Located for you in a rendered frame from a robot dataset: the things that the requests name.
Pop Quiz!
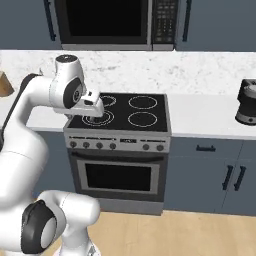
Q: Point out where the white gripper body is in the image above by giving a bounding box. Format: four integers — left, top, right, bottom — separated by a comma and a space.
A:
70, 101, 105, 118

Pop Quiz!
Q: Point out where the black glass hob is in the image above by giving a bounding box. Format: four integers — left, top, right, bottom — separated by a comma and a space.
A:
66, 92, 170, 133

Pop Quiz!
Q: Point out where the blue-grey base cupboard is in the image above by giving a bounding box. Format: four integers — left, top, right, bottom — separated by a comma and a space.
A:
32, 130, 77, 195

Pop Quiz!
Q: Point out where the silver stove with oven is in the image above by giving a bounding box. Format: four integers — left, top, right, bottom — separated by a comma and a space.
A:
63, 92, 173, 216

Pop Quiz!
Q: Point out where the oven door with window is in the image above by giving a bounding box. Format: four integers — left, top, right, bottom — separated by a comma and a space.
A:
67, 149, 169, 203

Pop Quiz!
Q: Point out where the silver black microwave oven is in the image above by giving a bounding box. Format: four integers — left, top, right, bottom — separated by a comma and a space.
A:
54, 0, 177, 52

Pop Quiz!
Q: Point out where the brown wooden block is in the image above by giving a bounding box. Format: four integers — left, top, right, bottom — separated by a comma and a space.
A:
0, 71, 15, 98

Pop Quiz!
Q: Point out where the blue-grey base cupboard door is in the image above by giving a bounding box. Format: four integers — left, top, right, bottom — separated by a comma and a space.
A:
164, 155, 235, 215
223, 158, 256, 217

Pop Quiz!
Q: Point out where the blue-grey drawer front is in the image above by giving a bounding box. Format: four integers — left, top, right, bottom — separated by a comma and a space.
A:
169, 136, 245, 160

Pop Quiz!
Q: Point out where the black round countertop appliance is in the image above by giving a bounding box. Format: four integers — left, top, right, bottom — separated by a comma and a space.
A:
234, 78, 256, 127

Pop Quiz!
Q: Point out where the dark oven door handle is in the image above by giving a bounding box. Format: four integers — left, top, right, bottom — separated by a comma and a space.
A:
71, 152, 166, 164

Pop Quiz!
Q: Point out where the dark wall cupboard handle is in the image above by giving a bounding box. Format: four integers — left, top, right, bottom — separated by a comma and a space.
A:
43, 0, 57, 42
181, 0, 193, 43

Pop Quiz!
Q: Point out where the blue-grey wall cupboard door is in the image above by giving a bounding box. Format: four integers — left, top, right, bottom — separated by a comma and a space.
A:
175, 0, 256, 52
0, 0, 63, 51

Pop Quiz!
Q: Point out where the dark drawer handle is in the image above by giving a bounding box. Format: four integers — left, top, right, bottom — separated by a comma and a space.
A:
195, 144, 217, 153

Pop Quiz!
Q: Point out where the dark base cupboard handle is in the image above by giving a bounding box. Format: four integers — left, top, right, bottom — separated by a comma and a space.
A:
233, 165, 247, 192
221, 164, 234, 191

